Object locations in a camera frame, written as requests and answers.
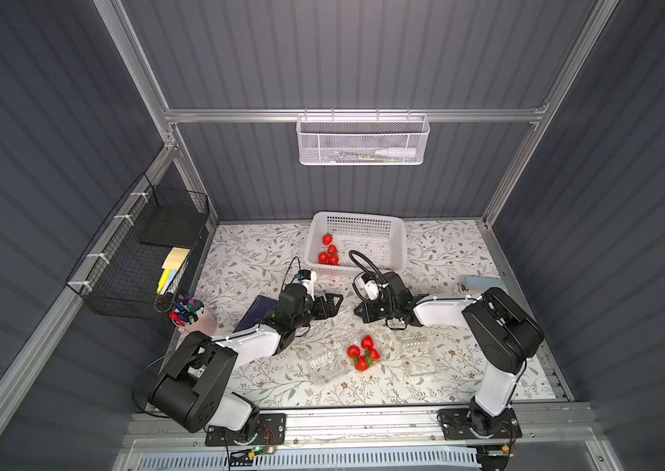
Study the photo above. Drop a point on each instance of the white marker in basket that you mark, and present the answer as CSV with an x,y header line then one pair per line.
x,y
397,153

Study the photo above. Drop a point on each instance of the clear clamshell container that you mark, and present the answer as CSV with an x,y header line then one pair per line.
x,y
417,351
384,344
326,365

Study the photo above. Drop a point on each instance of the black notebook in basket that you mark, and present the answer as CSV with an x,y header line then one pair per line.
x,y
178,227

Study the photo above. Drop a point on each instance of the light blue sponge block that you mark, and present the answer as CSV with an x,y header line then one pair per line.
x,y
475,285

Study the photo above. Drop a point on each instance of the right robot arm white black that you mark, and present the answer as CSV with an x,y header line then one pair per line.
x,y
507,336

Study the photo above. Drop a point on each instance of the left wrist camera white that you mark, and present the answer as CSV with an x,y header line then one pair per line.
x,y
307,278

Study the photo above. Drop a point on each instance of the white wire mesh wall basket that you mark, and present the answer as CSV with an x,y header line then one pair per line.
x,y
350,139

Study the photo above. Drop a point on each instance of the pink cup with markers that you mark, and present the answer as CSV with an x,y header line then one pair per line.
x,y
191,315

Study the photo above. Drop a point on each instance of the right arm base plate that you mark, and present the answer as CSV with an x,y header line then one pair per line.
x,y
464,423

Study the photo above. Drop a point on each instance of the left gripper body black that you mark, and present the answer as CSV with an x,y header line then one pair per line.
x,y
318,305

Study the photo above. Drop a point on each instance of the white plastic perforated basket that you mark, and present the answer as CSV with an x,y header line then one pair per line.
x,y
383,239

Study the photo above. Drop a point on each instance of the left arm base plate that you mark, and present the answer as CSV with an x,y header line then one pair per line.
x,y
262,429

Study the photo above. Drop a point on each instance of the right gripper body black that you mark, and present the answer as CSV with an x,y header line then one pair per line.
x,y
376,308

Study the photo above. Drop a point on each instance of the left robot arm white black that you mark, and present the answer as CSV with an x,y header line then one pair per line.
x,y
192,387

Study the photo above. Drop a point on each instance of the yellow sticky notes pad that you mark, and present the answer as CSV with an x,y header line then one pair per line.
x,y
171,266

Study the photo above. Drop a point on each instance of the dark blue booklet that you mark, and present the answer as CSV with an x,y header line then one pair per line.
x,y
258,310

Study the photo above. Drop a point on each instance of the black wire wall basket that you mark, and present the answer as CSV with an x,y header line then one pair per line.
x,y
117,275

